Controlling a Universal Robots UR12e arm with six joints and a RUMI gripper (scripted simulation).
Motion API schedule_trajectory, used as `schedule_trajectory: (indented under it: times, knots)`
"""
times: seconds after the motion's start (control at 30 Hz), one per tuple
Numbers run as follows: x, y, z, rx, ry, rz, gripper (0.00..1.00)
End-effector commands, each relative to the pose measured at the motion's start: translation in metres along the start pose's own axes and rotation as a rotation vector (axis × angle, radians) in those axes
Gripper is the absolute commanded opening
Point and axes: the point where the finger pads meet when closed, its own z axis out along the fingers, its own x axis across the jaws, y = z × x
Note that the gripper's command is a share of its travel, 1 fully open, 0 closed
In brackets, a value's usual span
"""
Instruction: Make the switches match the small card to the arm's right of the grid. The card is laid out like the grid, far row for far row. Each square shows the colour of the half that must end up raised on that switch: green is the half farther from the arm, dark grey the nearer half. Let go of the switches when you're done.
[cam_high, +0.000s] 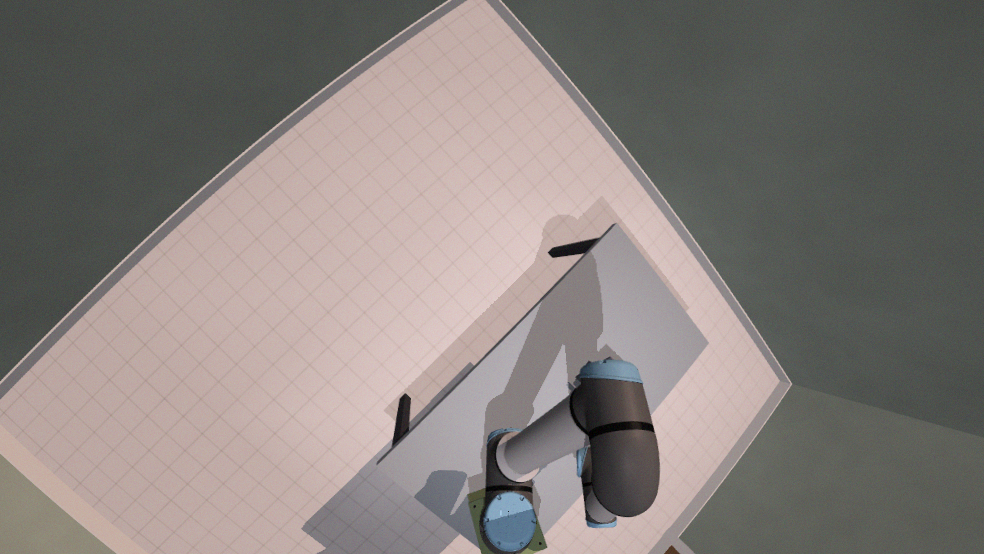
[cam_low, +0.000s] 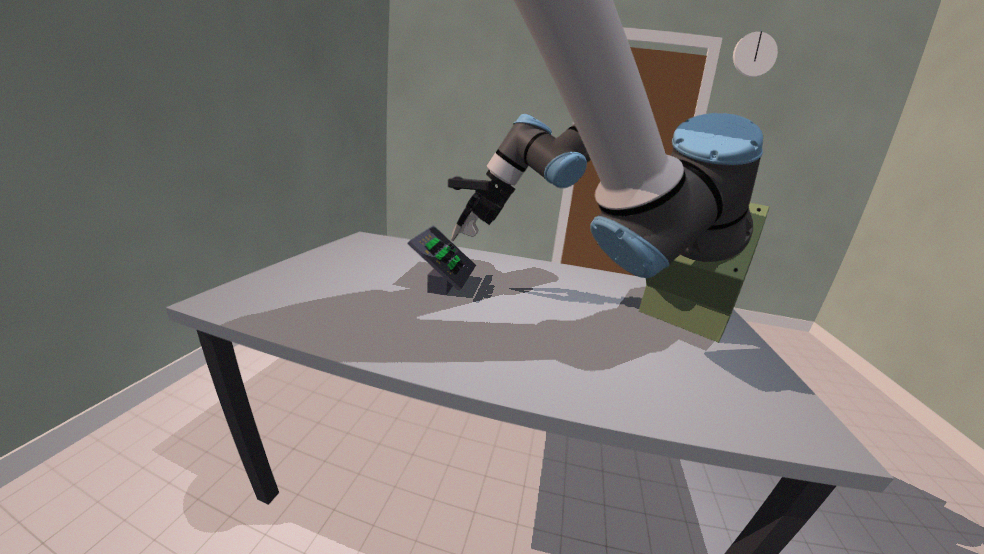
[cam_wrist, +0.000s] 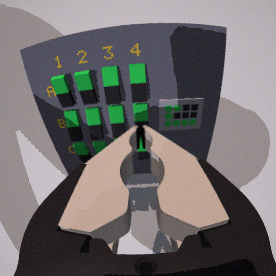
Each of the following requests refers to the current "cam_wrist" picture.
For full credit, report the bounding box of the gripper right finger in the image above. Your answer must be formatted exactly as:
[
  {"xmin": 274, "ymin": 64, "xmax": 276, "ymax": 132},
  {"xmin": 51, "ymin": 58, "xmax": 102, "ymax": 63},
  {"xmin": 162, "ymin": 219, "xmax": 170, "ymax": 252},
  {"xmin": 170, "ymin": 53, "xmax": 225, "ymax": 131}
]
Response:
[{"xmin": 140, "ymin": 125, "xmax": 276, "ymax": 276}]

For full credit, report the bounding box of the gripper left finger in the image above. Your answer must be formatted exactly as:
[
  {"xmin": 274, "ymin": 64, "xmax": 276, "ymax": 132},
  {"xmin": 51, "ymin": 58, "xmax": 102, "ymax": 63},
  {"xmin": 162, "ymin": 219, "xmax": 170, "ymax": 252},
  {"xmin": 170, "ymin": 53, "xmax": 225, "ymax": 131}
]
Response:
[{"xmin": 14, "ymin": 126, "xmax": 140, "ymax": 276}]

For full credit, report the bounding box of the dark grey switch panel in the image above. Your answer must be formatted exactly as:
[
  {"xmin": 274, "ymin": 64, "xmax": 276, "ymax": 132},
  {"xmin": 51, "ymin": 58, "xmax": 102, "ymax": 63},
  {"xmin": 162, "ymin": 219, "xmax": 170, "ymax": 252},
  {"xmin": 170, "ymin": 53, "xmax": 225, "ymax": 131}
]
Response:
[{"xmin": 20, "ymin": 23, "xmax": 227, "ymax": 175}]

